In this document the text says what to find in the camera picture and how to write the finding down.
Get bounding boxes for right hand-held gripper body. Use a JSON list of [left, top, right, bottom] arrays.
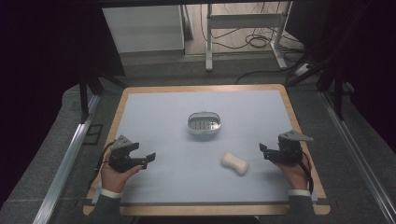
[[269, 130, 314, 166]]

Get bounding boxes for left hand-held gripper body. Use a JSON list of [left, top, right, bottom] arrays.
[[108, 134, 148, 174]]

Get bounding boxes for person's left hand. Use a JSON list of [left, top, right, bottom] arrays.
[[100, 154, 143, 194]]

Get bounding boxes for person's right hand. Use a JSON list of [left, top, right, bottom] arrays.
[[273, 160, 310, 191]]

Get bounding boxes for cream soap bar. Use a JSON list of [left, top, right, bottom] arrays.
[[220, 151, 250, 177]]

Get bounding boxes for black floor plate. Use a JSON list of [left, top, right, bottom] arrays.
[[82, 123, 105, 147]]

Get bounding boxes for light blue table mat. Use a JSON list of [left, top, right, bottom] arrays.
[[100, 90, 319, 205]]

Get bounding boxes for white soap dish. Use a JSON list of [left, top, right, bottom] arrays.
[[187, 111, 221, 135]]

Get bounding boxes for black metal stand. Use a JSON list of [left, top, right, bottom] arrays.
[[78, 73, 128, 125], [285, 52, 356, 121]]

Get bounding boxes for white power strip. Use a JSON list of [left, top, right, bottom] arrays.
[[294, 63, 311, 77]]

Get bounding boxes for white cabinet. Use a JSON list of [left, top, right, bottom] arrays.
[[102, 4, 185, 54]]

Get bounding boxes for dark curtain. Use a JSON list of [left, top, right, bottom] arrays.
[[0, 0, 126, 209], [285, 0, 396, 153]]

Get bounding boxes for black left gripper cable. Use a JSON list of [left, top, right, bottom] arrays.
[[88, 141, 117, 191]]

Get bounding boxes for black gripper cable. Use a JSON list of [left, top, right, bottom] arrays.
[[299, 150, 315, 194], [88, 141, 117, 191]]

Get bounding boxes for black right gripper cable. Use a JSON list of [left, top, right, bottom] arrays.
[[299, 150, 315, 194]]

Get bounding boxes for aluminium rail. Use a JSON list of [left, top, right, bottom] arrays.
[[32, 93, 101, 224], [319, 91, 396, 224]]

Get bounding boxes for black floor cables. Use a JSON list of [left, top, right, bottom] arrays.
[[199, 2, 307, 86]]

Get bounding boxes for white metal desk frame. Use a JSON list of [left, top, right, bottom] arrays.
[[205, 0, 294, 73]]

